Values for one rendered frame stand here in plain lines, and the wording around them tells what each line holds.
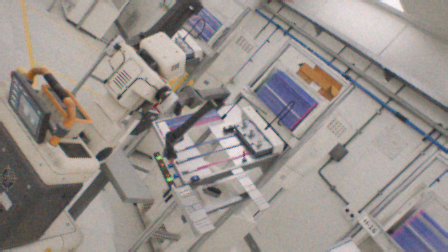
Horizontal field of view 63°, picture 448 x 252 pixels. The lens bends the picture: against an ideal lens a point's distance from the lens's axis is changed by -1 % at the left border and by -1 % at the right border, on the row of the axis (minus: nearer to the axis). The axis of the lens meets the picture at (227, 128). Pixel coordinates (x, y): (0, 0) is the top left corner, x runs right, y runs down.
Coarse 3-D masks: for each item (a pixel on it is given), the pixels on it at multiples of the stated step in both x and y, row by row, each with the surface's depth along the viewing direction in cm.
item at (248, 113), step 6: (246, 108) 291; (252, 108) 292; (246, 114) 287; (252, 114) 286; (252, 120) 280; (258, 120) 280; (258, 126) 275; (264, 126) 275; (264, 132) 269; (270, 132) 270; (270, 138) 264; (276, 138) 265; (276, 144) 260; (282, 144) 261; (276, 150) 262; (282, 150) 265
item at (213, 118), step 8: (216, 112) 297; (168, 120) 286; (176, 120) 287; (184, 120) 287; (200, 120) 288; (208, 120) 289; (216, 120) 289; (160, 128) 278; (168, 128) 279; (192, 128) 280; (200, 128) 281
